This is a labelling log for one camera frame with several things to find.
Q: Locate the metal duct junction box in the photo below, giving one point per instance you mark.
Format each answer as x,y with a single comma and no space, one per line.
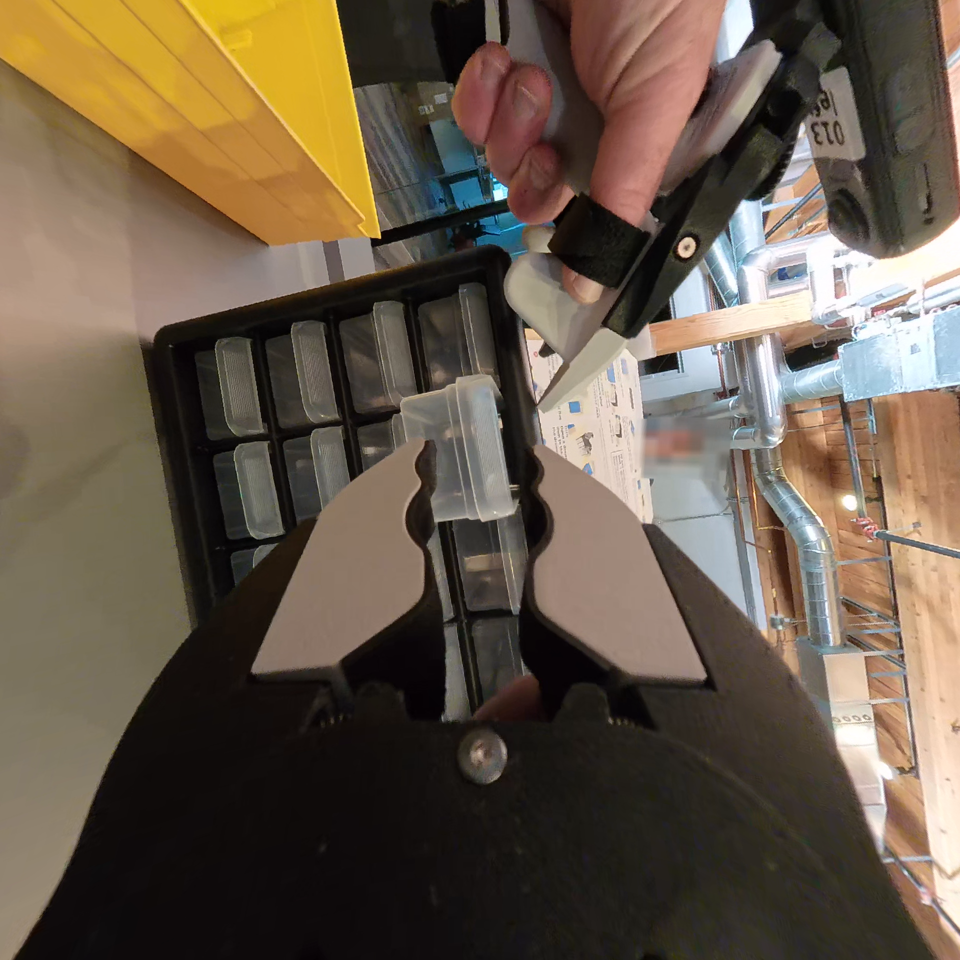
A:
836,679

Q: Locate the grey rectangular air duct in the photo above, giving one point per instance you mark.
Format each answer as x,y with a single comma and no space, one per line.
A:
892,352

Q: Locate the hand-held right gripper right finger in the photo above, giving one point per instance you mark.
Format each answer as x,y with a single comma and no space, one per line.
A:
615,585

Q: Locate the silver spiral ventilation duct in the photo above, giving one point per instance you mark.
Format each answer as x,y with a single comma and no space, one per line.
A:
810,540

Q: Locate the black drawer cabinet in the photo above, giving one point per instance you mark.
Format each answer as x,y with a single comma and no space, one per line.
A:
176,450

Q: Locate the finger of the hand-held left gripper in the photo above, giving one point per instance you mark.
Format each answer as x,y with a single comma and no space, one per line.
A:
581,371

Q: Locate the round ceiling lamp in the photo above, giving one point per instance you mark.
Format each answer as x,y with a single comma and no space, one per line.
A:
847,501

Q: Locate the clear plastic drawer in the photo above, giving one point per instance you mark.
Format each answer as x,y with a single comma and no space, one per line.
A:
465,450

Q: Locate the dark metal rod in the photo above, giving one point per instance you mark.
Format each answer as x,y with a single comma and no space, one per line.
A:
919,544

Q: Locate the silver insulated pipes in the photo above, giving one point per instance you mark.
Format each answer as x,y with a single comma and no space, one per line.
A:
761,375

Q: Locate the yellow plastic bin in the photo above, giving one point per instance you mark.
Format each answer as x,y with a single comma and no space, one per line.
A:
225,112

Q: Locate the printed instruction sheet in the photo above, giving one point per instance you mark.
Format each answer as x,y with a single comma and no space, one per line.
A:
607,427

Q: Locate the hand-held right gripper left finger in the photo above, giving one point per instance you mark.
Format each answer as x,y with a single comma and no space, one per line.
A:
352,577

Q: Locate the person's left hand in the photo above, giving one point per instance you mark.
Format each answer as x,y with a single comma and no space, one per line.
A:
630,90

